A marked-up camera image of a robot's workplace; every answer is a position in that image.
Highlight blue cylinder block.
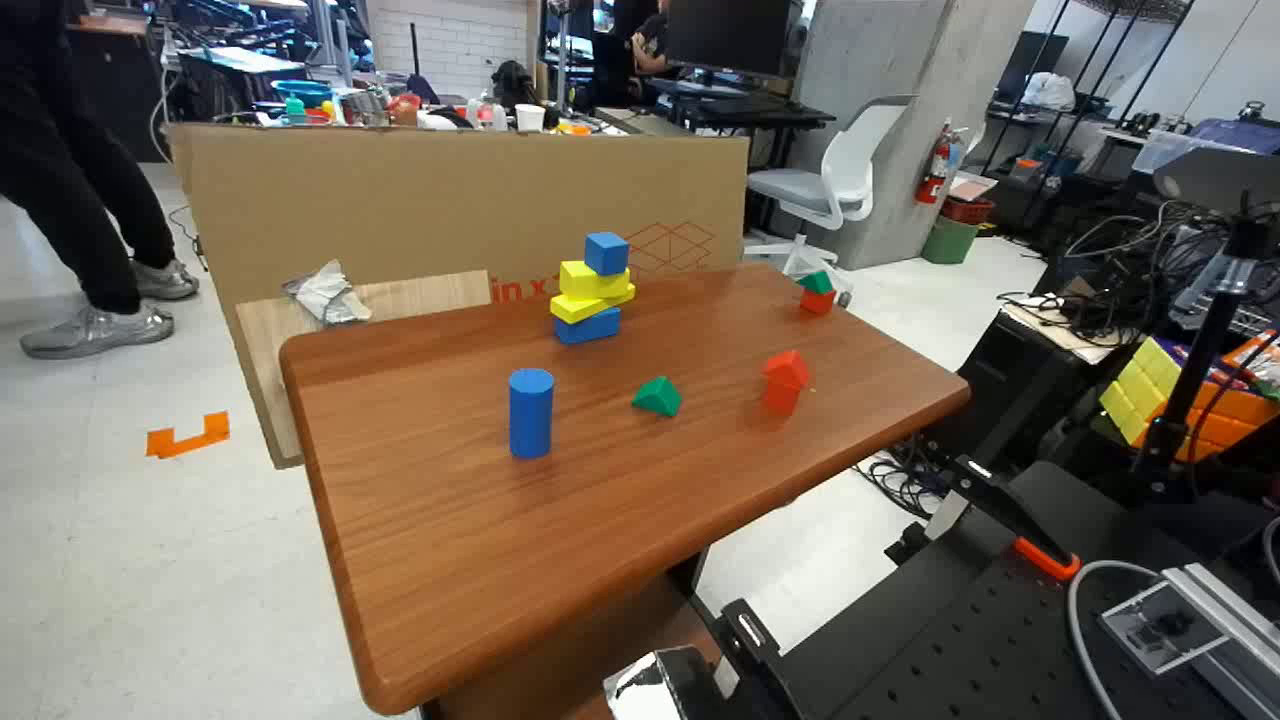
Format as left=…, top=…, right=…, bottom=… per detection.
left=504, top=365, right=558, bottom=463

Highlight green triangular block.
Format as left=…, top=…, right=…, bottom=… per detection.
left=629, top=373, right=688, bottom=418

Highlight blue rectangular block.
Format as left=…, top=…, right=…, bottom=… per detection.
left=546, top=308, right=629, bottom=350

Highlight yellow flat block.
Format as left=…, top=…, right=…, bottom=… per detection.
left=543, top=287, right=613, bottom=328

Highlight yellow arch block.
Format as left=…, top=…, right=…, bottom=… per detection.
left=555, top=255, right=641, bottom=308

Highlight blue cube block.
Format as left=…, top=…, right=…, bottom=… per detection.
left=581, top=228, right=630, bottom=281

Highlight red house-shaped block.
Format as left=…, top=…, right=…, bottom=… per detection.
left=758, top=348, right=814, bottom=418

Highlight white office chair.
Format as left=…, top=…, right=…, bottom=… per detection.
left=739, top=98, right=912, bottom=273

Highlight black desk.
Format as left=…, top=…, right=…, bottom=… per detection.
left=641, top=74, right=839, bottom=171

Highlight large cardboard panel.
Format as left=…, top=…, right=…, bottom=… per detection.
left=166, top=120, right=753, bottom=325

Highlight seated person in black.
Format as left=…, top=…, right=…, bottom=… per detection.
left=623, top=0, right=688, bottom=84

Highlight crumpled white cloth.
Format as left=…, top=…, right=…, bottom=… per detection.
left=280, top=255, right=375, bottom=332

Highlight shiny metal table base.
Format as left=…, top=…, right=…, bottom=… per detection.
left=599, top=643, right=736, bottom=720

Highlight green bin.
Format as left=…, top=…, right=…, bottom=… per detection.
left=915, top=214, right=978, bottom=268

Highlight black computer monitor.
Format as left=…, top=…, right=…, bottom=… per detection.
left=660, top=0, right=807, bottom=80

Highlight red fire extinguisher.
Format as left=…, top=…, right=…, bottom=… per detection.
left=912, top=120, right=972, bottom=207

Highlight red crate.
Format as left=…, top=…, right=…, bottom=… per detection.
left=940, top=171, right=1004, bottom=228

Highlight black perforated breadboard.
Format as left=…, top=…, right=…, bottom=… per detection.
left=762, top=454, right=1280, bottom=720

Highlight orange floor tape marker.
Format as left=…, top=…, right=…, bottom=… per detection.
left=145, top=408, right=236, bottom=463

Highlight grey sneaker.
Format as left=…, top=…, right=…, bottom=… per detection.
left=128, top=255, right=204, bottom=305
left=15, top=299, right=178, bottom=359

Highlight yellow foam pad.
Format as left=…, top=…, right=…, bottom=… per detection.
left=1096, top=337, right=1186, bottom=453

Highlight black tripod pole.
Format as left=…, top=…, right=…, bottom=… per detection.
left=1126, top=207, right=1280, bottom=503

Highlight orange box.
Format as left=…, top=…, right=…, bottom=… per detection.
left=1173, top=332, right=1280, bottom=469

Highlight person's black trouser legs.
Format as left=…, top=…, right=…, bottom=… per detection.
left=0, top=0, right=178, bottom=321

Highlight orange-handled black clamp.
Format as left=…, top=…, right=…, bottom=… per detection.
left=946, top=454, right=1084, bottom=588

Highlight white cable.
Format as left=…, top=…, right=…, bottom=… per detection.
left=1063, top=554, right=1166, bottom=720

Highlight aluminium rail bracket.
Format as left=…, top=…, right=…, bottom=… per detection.
left=1099, top=559, right=1280, bottom=720

